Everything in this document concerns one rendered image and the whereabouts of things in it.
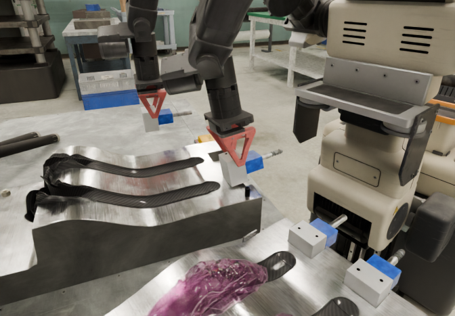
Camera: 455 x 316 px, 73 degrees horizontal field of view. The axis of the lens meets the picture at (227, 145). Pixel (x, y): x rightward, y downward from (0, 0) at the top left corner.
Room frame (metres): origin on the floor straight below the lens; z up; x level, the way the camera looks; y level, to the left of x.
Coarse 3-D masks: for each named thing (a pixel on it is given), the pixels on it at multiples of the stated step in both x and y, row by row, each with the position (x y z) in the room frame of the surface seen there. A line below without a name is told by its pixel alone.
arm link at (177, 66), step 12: (168, 60) 0.54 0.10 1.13; (180, 60) 0.53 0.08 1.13; (204, 60) 0.46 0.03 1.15; (216, 60) 0.47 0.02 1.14; (168, 72) 0.52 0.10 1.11; (180, 72) 0.52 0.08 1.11; (192, 72) 0.51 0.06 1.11; (204, 72) 0.48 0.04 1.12; (216, 72) 0.48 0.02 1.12; (168, 84) 0.53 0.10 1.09; (180, 84) 0.53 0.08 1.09; (192, 84) 0.53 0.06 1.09
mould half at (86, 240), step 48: (0, 192) 0.53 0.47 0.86; (144, 192) 0.49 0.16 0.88; (240, 192) 0.49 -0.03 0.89; (0, 240) 0.39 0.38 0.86; (48, 240) 0.35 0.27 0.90; (96, 240) 0.37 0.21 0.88; (144, 240) 0.39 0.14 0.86; (192, 240) 0.42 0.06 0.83; (0, 288) 0.32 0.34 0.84; (48, 288) 0.34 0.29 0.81
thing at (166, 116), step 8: (144, 112) 0.73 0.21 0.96; (160, 112) 0.76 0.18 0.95; (168, 112) 0.76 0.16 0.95; (176, 112) 0.78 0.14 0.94; (184, 112) 0.79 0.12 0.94; (144, 120) 0.73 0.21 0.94; (152, 120) 0.74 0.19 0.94; (160, 120) 0.75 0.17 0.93; (168, 120) 0.75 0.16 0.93; (144, 128) 0.75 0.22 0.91; (152, 128) 0.73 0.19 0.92
